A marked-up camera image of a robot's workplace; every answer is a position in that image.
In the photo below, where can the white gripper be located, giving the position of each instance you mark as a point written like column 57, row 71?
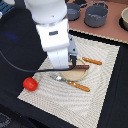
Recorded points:
column 57, row 43

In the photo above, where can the brown grilled toy sausage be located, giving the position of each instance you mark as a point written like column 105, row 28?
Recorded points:
column 80, row 67

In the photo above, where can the red toy tomato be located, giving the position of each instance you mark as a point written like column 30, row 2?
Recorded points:
column 30, row 84

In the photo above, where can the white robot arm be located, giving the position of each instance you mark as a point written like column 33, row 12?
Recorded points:
column 47, row 12

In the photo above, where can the small grey pot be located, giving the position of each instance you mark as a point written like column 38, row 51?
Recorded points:
column 73, row 11

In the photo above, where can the round wooden plate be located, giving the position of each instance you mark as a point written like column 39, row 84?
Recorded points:
column 74, row 74

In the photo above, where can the large grey pot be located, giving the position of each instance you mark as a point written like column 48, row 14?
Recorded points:
column 95, row 15

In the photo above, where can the brown wooden board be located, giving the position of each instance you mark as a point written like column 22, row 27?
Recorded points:
column 111, row 29

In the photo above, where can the beige woven placemat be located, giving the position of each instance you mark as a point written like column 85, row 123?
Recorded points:
column 72, row 105

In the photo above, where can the beige bowl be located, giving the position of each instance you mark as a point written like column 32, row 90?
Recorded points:
column 124, row 16

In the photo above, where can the orange handled toy knife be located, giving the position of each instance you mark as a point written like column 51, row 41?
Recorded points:
column 92, row 61

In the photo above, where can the orange handled toy fork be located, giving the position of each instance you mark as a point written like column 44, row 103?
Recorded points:
column 74, row 84

